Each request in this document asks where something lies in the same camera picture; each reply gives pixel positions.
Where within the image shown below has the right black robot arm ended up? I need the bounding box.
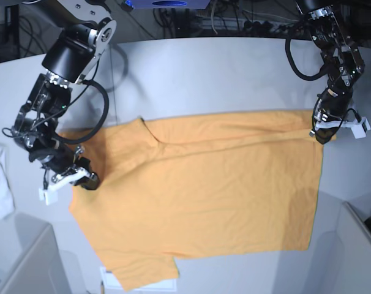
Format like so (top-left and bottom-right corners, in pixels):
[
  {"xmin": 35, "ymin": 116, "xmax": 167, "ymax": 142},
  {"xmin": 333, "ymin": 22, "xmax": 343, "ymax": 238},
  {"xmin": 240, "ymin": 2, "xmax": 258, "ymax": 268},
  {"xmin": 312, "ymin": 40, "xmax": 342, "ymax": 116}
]
[{"xmin": 2, "ymin": 0, "xmax": 117, "ymax": 192}]

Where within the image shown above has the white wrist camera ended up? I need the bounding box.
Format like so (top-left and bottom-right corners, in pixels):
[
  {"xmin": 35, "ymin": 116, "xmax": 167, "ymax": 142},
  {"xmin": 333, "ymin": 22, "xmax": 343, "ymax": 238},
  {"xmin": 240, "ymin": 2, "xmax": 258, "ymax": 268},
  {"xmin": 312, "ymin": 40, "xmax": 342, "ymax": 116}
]
[
  {"xmin": 315, "ymin": 116, "xmax": 371, "ymax": 139},
  {"xmin": 39, "ymin": 168, "xmax": 90, "ymax": 206}
]

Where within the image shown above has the white power strip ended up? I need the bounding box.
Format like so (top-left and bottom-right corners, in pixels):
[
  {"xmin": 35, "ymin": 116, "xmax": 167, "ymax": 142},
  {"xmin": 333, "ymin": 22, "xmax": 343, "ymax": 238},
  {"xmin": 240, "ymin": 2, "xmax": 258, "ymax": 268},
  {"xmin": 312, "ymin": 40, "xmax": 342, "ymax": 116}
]
[{"xmin": 197, "ymin": 16, "xmax": 294, "ymax": 32}]

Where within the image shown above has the white table slot plate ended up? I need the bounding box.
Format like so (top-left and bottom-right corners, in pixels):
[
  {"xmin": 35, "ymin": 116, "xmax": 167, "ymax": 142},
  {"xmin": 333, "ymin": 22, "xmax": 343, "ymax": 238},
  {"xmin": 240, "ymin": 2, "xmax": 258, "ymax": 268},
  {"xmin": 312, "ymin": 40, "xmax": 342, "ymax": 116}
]
[{"xmin": 99, "ymin": 266, "xmax": 177, "ymax": 293}]

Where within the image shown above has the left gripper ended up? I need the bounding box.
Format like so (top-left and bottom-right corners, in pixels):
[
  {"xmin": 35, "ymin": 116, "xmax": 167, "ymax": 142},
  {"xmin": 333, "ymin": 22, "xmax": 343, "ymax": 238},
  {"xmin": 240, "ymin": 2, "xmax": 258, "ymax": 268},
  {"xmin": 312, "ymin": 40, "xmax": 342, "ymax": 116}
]
[{"xmin": 313, "ymin": 88, "xmax": 353, "ymax": 145}]

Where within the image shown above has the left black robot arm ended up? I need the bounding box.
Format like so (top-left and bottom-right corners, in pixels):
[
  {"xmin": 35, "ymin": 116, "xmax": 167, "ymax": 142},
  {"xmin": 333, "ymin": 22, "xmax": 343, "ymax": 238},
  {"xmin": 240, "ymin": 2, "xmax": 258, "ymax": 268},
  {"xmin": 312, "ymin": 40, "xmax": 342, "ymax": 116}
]
[{"xmin": 285, "ymin": 1, "xmax": 368, "ymax": 145}]

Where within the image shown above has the grey partition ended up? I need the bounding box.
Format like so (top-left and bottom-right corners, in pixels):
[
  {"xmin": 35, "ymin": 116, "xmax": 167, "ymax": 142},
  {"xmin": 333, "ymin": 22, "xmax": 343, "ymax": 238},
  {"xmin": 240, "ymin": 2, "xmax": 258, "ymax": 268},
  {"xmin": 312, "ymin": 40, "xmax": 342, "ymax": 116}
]
[
  {"xmin": 0, "ymin": 213, "xmax": 72, "ymax": 293},
  {"xmin": 304, "ymin": 202, "xmax": 371, "ymax": 293}
]

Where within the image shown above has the blue grey device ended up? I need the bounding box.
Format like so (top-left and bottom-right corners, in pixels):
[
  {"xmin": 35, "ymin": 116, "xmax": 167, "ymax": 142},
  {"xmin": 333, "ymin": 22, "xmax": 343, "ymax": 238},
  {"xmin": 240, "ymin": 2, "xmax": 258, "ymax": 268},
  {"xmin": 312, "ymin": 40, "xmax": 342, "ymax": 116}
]
[{"xmin": 125, "ymin": 0, "xmax": 210, "ymax": 9}]

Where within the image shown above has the grey right partition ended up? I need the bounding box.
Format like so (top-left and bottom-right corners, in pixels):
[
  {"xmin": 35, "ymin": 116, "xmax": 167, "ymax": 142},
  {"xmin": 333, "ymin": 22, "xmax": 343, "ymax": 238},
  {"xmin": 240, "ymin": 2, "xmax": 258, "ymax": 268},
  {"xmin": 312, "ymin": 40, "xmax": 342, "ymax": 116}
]
[{"xmin": 304, "ymin": 202, "xmax": 371, "ymax": 293}]

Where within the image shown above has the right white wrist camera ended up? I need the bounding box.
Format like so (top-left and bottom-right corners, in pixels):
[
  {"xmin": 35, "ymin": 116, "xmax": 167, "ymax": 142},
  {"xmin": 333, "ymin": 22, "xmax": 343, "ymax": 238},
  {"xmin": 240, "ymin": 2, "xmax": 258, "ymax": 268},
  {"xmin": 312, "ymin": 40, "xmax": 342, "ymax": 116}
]
[{"xmin": 39, "ymin": 168, "xmax": 90, "ymax": 206}]

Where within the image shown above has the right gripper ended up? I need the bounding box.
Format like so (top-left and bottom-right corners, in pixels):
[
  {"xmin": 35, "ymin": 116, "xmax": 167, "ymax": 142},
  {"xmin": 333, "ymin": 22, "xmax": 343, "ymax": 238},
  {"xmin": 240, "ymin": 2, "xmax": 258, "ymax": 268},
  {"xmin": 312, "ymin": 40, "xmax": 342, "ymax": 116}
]
[{"xmin": 29, "ymin": 135, "xmax": 100, "ymax": 190}]

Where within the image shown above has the orange T-shirt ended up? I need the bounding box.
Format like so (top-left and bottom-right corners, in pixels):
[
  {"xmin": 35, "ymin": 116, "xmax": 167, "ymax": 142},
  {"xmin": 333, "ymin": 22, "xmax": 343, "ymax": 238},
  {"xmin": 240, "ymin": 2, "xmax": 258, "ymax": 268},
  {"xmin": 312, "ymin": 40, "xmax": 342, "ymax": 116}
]
[{"xmin": 69, "ymin": 110, "xmax": 323, "ymax": 293}]

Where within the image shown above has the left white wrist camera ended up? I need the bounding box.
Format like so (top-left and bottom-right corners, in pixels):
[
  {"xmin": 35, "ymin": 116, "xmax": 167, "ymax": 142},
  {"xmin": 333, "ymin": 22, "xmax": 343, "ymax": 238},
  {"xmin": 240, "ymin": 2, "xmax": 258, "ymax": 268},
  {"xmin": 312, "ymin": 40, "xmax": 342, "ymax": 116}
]
[{"xmin": 315, "ymin": 116, "xmax": 371, "ymax": 139}]

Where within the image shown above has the grey left partition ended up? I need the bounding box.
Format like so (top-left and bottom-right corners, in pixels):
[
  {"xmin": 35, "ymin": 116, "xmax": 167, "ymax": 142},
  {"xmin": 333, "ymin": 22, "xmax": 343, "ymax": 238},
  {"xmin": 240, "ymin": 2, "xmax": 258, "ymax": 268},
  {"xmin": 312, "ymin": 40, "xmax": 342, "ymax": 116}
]
[{"xmin": 0, "ymin": 213, "xmax": 72, "ymax": 293}]

